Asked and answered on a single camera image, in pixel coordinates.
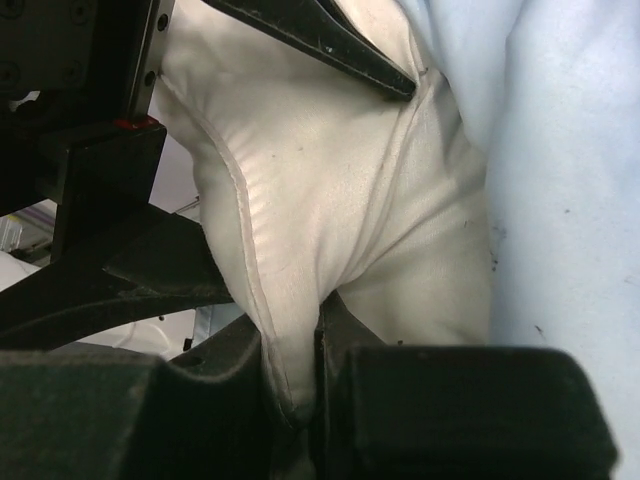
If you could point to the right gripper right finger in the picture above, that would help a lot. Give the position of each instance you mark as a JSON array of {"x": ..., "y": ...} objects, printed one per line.
[{"x": 425, "y": 412}]

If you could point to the light blue pillowcase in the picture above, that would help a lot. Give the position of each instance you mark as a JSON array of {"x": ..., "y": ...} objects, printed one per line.
[{"x": 549, "y": 92}]

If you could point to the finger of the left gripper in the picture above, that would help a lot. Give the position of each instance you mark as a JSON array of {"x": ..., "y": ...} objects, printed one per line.
[
  {"x": 322, "y": 31},
  {"x": 150, "y": 264}
]

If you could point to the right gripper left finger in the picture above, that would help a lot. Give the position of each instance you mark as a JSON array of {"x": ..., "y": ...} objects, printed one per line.
[{"x": 123, "y": 415}]

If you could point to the white pillow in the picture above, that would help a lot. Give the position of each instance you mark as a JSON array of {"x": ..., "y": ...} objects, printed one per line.
[{"x": 310, "y": 183}]

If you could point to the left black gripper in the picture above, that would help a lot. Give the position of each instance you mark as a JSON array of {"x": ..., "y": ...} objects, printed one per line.
[{"x": 77, "y": 79}]

